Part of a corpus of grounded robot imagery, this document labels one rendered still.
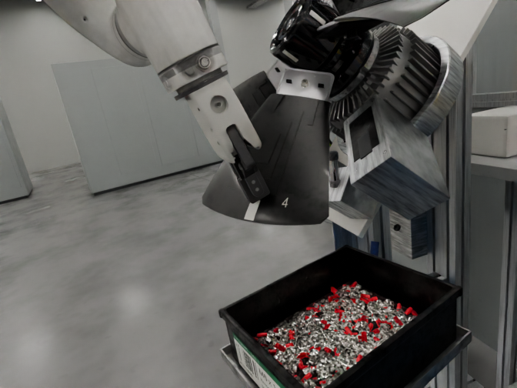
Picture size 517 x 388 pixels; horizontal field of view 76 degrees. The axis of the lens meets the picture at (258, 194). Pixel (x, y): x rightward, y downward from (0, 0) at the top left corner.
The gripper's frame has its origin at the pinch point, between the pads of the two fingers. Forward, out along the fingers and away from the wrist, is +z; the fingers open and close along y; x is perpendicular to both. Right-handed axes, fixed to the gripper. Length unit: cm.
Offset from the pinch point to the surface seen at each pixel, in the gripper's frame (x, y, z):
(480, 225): -73, 39, 70
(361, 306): -3.0, -12.8, 16.7
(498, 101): -86, 34, 29
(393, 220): -36, 29, 40
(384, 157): -16.4, -7.3, 3.4
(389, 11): -17.2, -14.7, -13.3
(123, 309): 82, 154, 80
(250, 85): -14.7, 29.3, -10.4
